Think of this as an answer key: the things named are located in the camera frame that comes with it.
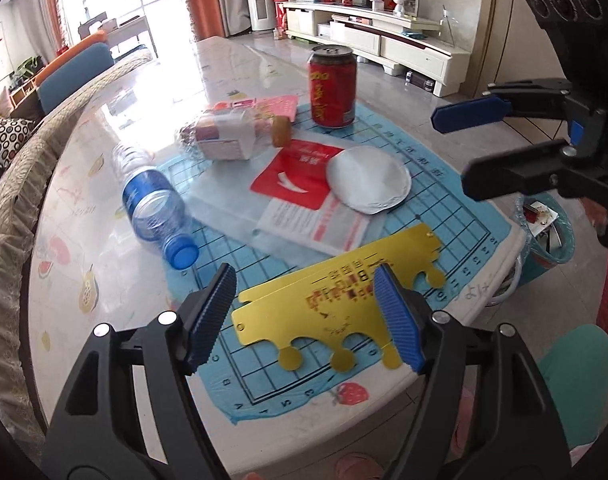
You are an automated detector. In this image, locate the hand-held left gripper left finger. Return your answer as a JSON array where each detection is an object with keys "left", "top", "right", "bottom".
[{"left": 41, "top": 262, "right": 237, "bottom": 480}]

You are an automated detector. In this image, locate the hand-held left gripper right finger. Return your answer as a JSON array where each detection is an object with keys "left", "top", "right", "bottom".
[{"left": 373, "top": 263, "right": 572, "bottom": 480}]

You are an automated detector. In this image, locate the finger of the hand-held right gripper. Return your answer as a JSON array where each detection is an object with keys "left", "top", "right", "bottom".
[
  {"left": 431, "top": 78, "right": 575, "bottom": 135},
  {"left": 460, "top": 140, "right": 580, "bottom": 203}
]

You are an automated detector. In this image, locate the yellow scalloped card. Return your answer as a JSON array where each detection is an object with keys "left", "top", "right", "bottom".
[{"left": 231, "top": 223, "right": 447, "bottom": 374}]

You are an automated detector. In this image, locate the teal bin with plastic liner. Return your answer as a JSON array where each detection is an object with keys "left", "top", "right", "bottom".
[{"left": 514, "top": 194, "right": 577, "bottom": 287}]

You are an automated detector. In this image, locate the white bag with red print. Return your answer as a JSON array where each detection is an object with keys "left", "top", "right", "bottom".
[{"left": 184, "top": 138, "right": 372, "bottom": 257}]

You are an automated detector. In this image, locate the blue grid mat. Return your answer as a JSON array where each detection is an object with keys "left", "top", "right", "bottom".
[{"left": 166, "top": 102, "right": 527, "bottom": 427}]

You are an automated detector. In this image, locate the white TV cabinet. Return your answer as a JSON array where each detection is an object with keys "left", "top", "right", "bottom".
[{"left": 282, "top": 1, "right": 472, "bottom": 99}]

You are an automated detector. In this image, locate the clear bottle with blue label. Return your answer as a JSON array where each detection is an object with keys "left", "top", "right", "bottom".
[{"left": 111, "top": 142, "right": 201, "bottom": 271}]

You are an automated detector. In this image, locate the red drink can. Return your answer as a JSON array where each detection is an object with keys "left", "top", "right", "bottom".
[{"left": 307, "top": 45, "right": 357, "bottom": 130}]

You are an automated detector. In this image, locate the clear bottle with brown cap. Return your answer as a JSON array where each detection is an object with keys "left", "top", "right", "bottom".
[{"left": 176, "top": 107, "right": 293, "bottom": 162}]

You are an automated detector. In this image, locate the person's teal trouser leg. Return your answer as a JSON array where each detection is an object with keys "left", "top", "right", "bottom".
[{"left": 538, "top": 324, "right": 608, "bottom": 452}]

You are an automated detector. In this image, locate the pink packet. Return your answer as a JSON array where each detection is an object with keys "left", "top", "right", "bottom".
[{"left": 211, "top": 94, "right": 299, "bottom": 126}]

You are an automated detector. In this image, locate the polka-dot cushion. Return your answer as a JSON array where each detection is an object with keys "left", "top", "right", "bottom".
[{"left": 0, "top": 115, "right": 38, "bottom": 169}]

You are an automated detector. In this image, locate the blue and orange chair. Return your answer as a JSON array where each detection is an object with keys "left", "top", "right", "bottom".
[{"left": 33, "top": 30, "right": 116, "bottom": 117}]

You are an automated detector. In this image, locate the low white table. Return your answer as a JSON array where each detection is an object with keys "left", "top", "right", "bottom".
[{"left": 78, "top": 12, "right": 157, "bottom": 59}]

